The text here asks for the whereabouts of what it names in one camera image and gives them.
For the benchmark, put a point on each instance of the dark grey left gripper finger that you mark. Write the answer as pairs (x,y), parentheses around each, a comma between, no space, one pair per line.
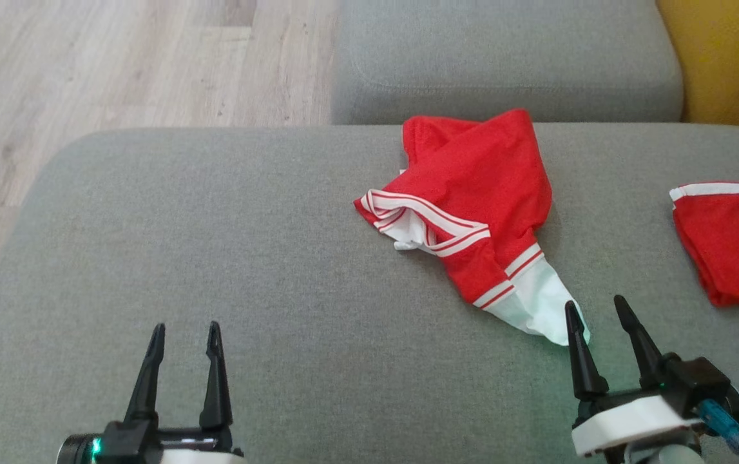
(216,380)
(145,380)

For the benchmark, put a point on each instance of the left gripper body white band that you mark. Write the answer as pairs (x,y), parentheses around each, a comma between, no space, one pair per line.
(201,448)

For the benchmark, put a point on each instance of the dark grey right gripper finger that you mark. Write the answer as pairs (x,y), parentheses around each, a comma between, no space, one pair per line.
(582,361)
(643,351)

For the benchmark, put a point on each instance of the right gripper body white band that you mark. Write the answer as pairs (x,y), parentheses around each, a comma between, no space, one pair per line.
(627,422)

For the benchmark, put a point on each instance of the red shorts with white trim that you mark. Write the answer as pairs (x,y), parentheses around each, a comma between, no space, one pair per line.
(730,245)

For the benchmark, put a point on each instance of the red shirt with white sleeves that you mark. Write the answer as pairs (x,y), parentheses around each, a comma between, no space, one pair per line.
(472,180)

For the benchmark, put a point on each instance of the large grey sofa chaise cushion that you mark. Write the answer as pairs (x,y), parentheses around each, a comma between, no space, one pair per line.
(214,258)

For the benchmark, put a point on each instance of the yellow sofa backrest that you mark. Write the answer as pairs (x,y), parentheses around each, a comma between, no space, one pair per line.
(730,58)

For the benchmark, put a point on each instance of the grey sofa seat cushion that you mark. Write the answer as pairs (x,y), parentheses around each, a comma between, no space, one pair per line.
(504,51)

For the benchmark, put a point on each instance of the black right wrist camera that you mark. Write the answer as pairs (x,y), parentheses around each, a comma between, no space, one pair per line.
(698,380)

